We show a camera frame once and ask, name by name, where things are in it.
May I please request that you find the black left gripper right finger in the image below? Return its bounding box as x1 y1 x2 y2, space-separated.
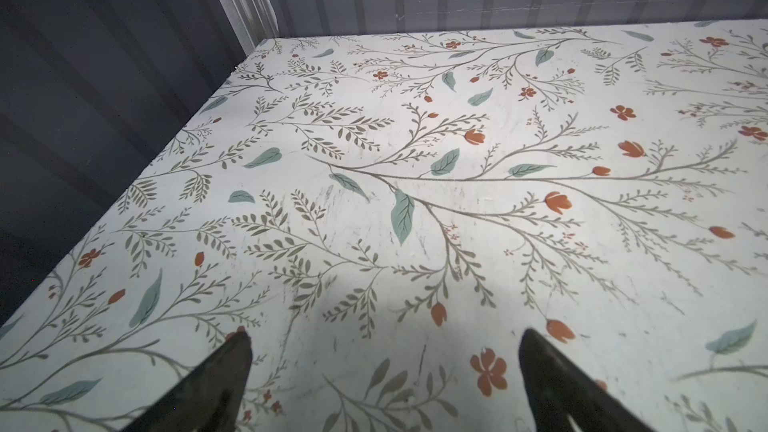
518 328 652 432

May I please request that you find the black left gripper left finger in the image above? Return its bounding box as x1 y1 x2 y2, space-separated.
125 332 253 431

